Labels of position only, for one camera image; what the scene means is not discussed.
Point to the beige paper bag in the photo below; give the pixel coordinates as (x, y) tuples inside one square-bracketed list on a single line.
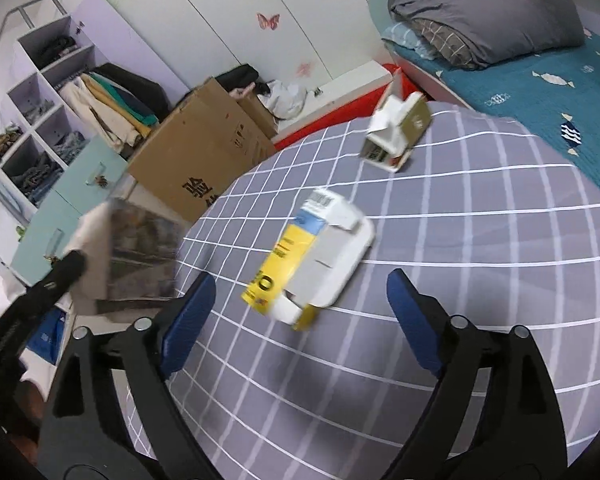
[(131, 255)]

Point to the purple cube shelf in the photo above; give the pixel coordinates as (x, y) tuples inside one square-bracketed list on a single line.
[(48, 135)]

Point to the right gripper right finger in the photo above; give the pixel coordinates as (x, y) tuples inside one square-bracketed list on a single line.
[(520, 433)]

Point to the tall brown cardboard box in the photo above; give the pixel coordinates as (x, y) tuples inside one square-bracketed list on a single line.
[(198, 151)]

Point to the teal patterned bed sheet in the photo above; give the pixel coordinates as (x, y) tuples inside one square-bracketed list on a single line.
[(555, 94)]

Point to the grey folded duvet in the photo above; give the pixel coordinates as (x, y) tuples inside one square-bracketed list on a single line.
[(475, 34)]

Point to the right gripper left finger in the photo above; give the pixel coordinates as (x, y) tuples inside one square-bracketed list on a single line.
[(84, 433)]

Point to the blue plastic package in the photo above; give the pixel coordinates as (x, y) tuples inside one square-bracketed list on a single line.
[(46, 341)]

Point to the person's left hand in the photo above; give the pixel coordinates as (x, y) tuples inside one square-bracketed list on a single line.
[(29, 412)]

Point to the long beige low cabinet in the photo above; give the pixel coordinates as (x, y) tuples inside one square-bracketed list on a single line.
[(127, 188)]

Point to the white wardrobe doors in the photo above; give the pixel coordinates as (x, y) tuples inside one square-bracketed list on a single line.
[(307, 41)]

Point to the hanging jackets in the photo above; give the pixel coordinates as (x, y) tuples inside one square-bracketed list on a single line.
[(111, 111)]

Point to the yellow white carton box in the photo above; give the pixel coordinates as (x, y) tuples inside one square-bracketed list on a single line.
[(312, 261)]

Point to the mint drawer unit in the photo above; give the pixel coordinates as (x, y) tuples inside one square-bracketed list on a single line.
[(87, 182)]

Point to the red storage bench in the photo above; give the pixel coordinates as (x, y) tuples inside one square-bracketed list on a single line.
[(352, 95)]

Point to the white plastic bag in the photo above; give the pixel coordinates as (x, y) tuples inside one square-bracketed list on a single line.
[(284, 101)]

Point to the small white olive carton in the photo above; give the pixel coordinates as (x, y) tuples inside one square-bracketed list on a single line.
[(395, 128)]

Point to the grey checked tablecloth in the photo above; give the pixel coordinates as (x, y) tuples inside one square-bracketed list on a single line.
[(485, 219)]

